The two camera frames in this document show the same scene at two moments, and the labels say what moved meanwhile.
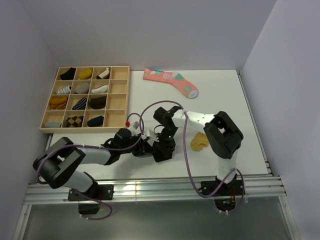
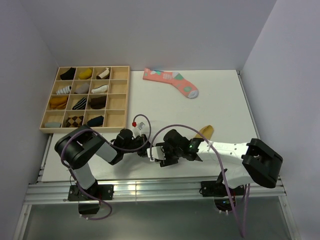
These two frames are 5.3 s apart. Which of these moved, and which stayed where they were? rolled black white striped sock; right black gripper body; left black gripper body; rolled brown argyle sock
Moved: right black gripper body
Stayed: rolled brown argyle sock; rolled black white striped sock; left black gripper body
